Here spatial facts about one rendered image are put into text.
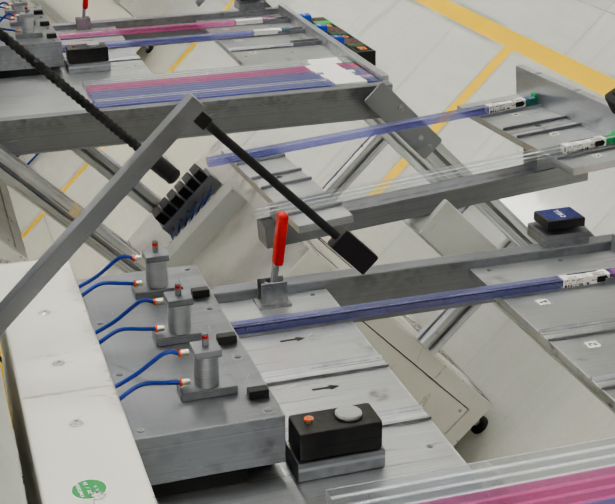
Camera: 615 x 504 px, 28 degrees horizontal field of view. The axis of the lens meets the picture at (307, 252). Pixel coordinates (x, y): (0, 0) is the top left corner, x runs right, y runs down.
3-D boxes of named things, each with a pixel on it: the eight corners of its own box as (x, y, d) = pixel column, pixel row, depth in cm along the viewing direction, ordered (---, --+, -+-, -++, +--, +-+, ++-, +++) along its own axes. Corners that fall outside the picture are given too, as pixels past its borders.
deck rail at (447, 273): (606, 278, 159) (611, 233, 157) (615, 285, 157) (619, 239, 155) (38, 360, 139) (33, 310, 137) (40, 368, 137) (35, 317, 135)
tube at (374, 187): (613, 140, 168) (613, 132, 167) (619, 143, 166) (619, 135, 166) (252, 214, 154) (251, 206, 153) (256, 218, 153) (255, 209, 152)
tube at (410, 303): (618, 275, 148) (618, 266, 147) (624, 279, 146) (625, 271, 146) (198, 335, 134) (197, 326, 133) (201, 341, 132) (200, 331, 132)
